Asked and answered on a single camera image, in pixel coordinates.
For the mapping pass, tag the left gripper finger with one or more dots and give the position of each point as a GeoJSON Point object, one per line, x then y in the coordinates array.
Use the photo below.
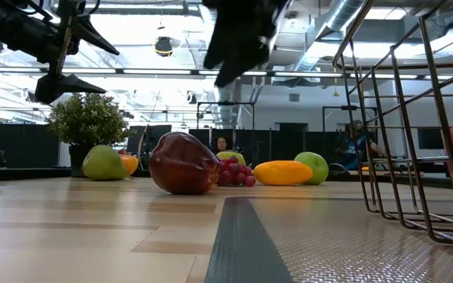
{"type": "Point", "coordinates": [89, 31]}
{"type": "Point", "coordinates": [61, 88]}

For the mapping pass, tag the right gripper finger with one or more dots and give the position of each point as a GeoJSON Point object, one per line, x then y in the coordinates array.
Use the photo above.
{"type": "Point", "coordinates": [246, 57]}
{"type": "Point", "coordinates": [218, 43]}

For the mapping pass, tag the green pear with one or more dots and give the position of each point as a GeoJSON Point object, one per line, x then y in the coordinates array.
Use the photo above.
{"type": "Point", "coordinates": [317, 167]}
{"type": "Point", "coordinates": [102, 162]}

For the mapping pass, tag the bright red pepper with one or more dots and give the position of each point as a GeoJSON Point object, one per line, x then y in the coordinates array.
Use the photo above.
{"type": "Point", "coordinates": [123, 151]}

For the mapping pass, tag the yellow-green apple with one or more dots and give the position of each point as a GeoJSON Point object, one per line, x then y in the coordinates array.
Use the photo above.
{"type": "Point", "coordinates": [230, 155]}

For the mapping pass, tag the orange mango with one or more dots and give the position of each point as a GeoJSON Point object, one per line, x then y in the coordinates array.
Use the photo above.
{"type": "Point", "coordinates": [131, 164]}

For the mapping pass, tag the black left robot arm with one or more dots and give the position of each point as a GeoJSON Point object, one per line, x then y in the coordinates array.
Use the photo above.
{"type": "Point", "coordinates": [6, 27]}

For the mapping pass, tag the small green potted plant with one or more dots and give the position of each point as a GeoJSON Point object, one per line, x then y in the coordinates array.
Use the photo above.
{"type": "Point", "coordinates": [89, 120]}

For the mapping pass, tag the black hanging ceiling fixture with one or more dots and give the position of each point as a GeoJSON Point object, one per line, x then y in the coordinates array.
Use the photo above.
{"type": "Point", "coordinates": [163, 46]}

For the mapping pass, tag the long ceiling light strip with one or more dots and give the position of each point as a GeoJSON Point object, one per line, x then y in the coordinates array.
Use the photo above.
{"type": "Point", "coordinates": [155, 71]}

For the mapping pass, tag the black partition panel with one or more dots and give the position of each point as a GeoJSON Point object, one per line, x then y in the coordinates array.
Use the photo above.
{"type": "Point", "coordinates": [18, 145]}

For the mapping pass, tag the person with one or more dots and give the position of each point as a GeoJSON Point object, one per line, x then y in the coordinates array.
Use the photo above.
{"type": "Point", "coordinates": [354, 145]}
{"type": "Point", "coordinates": [222, 144]}

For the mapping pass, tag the yellow hanging pendant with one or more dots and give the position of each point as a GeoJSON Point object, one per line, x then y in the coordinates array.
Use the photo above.
{"type": "Point", "coordinates": [335, 93]}

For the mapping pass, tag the red grape bunch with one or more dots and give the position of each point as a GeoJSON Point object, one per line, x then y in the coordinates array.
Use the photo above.
{"type": "Point", "coordinates": [234, 173]}

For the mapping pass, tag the yellow mango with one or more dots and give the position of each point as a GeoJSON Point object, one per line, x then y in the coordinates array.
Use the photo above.
{"type": "Point", "coordinates": [281, 173]}

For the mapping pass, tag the black monitor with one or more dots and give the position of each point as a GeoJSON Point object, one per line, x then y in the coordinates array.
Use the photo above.
{"type": "Point", "coordinates": [431, 138]}

